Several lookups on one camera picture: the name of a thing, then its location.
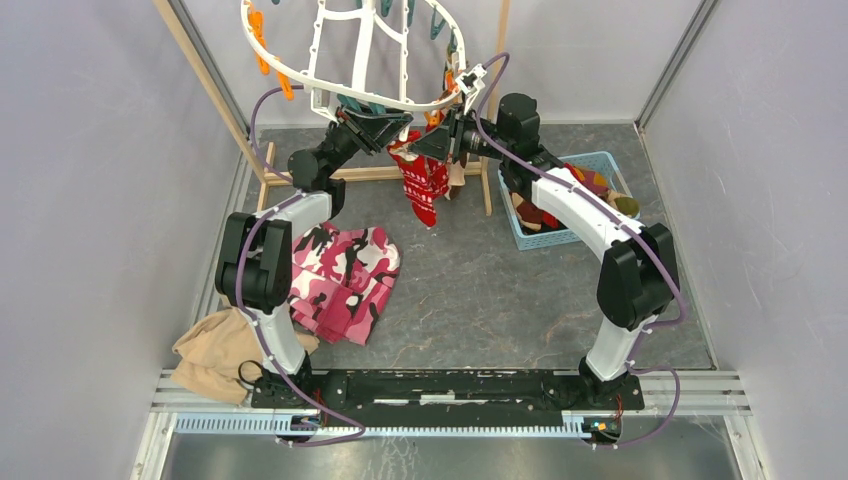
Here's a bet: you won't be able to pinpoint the white clip hanger frame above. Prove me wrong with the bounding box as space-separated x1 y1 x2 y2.
240 0 473 112

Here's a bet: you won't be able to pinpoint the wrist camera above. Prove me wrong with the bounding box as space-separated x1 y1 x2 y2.
455 64 487 114
310 87 336 122

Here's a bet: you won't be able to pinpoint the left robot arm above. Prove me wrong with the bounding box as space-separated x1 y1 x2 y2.
215 107 412 408

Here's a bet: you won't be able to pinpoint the light blue plastic basket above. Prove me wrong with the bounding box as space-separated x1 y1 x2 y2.
498 151 631 258

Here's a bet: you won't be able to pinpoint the wooden hanger stand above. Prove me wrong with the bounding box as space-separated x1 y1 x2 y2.
152 0 511 216

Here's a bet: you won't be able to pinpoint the orange clothespin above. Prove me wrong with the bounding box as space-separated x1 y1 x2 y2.
441 65 459 98
247 1 271 76
424 110 445 132

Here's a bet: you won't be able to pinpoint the brown tan socks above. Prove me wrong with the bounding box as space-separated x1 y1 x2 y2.
565 163 641 218

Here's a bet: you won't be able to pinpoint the teal clothespin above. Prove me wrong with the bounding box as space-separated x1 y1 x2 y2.
337 94 365 113

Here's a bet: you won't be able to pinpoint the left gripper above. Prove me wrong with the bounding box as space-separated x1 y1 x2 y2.
318 96 413 174

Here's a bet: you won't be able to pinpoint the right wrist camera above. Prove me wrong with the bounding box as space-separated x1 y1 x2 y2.
455 64 487 114

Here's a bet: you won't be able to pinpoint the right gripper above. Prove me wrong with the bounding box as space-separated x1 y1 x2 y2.
408 103 512 165

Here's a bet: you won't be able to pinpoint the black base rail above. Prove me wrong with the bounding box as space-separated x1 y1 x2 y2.
246 369 645 431

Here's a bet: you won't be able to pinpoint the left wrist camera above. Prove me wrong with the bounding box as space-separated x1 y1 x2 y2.
310 87 336 122

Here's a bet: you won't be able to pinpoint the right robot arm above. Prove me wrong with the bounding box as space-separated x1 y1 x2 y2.
408 93 681 408

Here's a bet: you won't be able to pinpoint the pink camouflage cloth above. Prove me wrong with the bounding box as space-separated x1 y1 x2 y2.
288 222 401 346

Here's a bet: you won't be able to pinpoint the beige cloth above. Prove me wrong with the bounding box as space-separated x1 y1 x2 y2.
170 307 321 407

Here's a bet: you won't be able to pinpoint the tan brown striped sock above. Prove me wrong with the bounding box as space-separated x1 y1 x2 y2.
445 161 466 200

